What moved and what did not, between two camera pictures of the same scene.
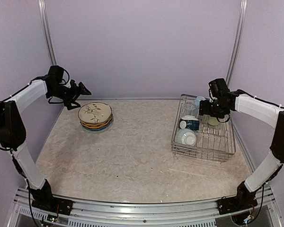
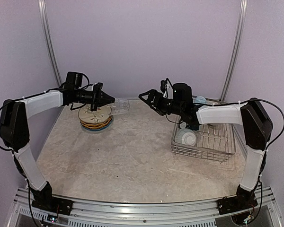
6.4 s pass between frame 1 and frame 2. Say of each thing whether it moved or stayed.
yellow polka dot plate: stayed
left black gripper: moved
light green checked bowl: stayed
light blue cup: stayed
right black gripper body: moved
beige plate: stayed
